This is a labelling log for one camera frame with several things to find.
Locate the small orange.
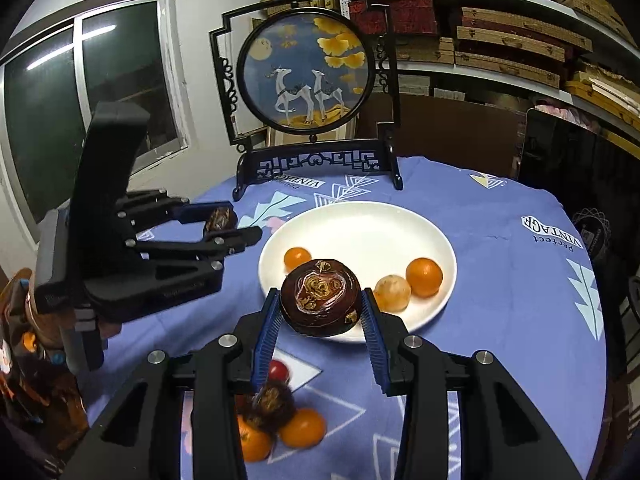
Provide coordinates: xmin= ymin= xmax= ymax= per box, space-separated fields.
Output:
xmin=284 ymin=247 xmax=312 ymax=270

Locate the window with white frame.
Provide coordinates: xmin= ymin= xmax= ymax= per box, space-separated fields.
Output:
xmin=0 ymin=0 xmax=193 ymax=231

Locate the blue printed tablecloth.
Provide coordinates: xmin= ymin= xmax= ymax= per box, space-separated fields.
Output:
xmin=80 ymin=155 xmax=608 ymax=480

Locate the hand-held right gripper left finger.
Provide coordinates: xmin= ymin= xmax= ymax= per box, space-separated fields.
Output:
xmin=60 ymin=287 xmax=283 ymax=480

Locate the brown cardboard board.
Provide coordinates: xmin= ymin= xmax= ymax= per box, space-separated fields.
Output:
xmin=357 ymin=95 xmax=528 ymax=181

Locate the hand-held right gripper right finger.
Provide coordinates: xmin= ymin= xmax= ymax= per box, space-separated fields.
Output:
xmin=361 ymin=287 xmax=576 ymax=480

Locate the pale beige round fruit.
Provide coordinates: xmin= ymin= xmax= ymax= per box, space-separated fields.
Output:
xmin=374 ymin=274 xmax=412 ymax=312

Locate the round deer screen on stand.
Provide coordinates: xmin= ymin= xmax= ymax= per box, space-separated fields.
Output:
xmin=209 ymin=0 xmax=404 ymax=201

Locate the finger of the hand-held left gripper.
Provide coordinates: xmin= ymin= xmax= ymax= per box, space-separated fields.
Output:
xmin=82 ymin=226 xmax=264 ymax=322
xmin=116 ymin=189 xmax=223 ymax=229

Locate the dark cloth with line print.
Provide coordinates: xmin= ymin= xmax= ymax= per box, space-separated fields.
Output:
xmin=570 ymin=200 xmax=616 ymax=256

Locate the white shelf rack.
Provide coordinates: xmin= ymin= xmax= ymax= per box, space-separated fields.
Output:
xmin=265 ymin=0 xmax=640 ymax=141

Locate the dark mangosteen with dry fibres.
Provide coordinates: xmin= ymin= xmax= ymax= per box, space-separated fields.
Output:
xmin=250 ymin=380 xmax=297 ymax=433

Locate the white round plate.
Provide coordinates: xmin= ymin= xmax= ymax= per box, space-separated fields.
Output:
xmin=258 ymin=201 xmax=458 ymax=344

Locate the black glossy board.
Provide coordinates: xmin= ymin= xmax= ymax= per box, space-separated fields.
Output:
xmin=515 ymin=108 xmax=640 ymax=311

